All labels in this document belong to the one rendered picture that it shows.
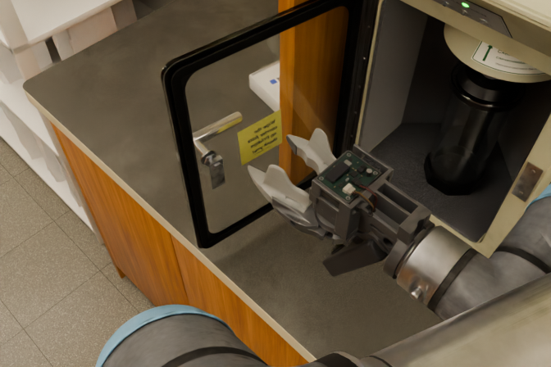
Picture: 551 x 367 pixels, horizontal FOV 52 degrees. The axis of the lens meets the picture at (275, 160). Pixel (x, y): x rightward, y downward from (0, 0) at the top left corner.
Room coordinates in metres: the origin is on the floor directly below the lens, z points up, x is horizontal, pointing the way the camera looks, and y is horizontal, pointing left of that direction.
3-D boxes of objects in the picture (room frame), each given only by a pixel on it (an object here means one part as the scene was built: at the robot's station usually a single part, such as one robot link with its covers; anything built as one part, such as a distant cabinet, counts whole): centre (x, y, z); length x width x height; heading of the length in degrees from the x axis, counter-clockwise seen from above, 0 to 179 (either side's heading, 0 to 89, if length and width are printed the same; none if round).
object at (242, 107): (0.57, 0.01, 1.19); 0.30 x 0.01 x 0.40; 126
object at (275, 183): (0.39, 0.00, 1.30); 0.09 x 0.03 x 0.06; 61
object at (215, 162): (0.50, 0.09, 1.18); 0.02 x 0.02 x 0.06; 36
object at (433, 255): (0.28, -0.16, 1.30); 0.08 x 0.05 x 0.08; 136
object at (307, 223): (0.36, -0.04, 1.28); 0.09 x 0.05 x 0.02; 61
